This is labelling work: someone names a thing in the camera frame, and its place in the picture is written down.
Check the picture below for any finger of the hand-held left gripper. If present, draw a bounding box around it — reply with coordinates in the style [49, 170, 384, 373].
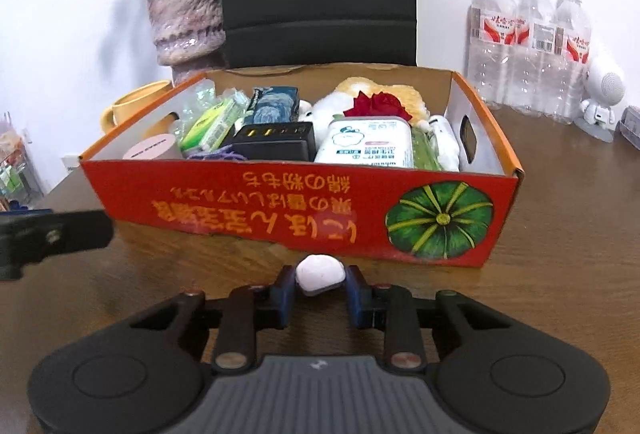
[0, 209, 115, 281]

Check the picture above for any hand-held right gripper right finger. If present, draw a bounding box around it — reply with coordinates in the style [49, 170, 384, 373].
[345, 264, 511, 372]

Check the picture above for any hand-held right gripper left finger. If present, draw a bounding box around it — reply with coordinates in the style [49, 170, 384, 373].
[130, 264, 297, 372]

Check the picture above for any white rounded small case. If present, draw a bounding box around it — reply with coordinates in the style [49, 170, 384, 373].
[295, 255, 347, 297]

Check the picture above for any red cardboard box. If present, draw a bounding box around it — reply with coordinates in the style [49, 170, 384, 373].
[79, 64, 526, 269]

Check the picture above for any pink round jar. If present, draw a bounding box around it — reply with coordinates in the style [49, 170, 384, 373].
[121, 134, 181, 161]

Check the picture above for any white plastic cotton box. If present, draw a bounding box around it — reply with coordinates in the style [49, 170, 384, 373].
[314, 115, 415, 169]

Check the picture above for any black multi-port charger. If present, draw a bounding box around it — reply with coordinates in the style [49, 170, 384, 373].
[220, 121, 317, 162]

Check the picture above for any purple cloth pouch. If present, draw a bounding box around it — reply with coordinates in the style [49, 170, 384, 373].
[186, 147, 248, 162]

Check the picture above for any yellow-green packet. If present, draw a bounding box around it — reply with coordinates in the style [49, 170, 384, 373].
[179, 99, 238, 152]

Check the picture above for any blue painting print tissue pack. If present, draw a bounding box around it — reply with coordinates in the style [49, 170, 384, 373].
[247, 87, 301, 125]

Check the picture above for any iridescent plastic bag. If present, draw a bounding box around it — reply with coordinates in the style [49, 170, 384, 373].
[172, 82, 251, 135]

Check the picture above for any red artificial rose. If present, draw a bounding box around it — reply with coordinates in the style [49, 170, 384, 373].
[344, 90, 413, 122]

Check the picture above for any white and tan plush alpaca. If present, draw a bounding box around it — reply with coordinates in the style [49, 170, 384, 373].
[299, 77, 433, 132]

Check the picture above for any yellow mug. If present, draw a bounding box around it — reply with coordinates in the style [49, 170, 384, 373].
[101, 81, 176, 135]

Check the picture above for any purple ceramic vase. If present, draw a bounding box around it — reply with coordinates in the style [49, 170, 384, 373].
[144, 0, 227, 85]

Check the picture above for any clear water bottle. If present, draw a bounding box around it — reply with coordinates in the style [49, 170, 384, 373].
[550, 0, 593, 122]
[510, 0, 558, 117]
[467, 0, 518, 110]

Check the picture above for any small printed tin box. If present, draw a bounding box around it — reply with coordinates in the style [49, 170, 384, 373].
[619, 105, 640, 145]

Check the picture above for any white robot figure speaker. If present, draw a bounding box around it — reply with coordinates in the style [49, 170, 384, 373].
[575, 54, 627, 142]

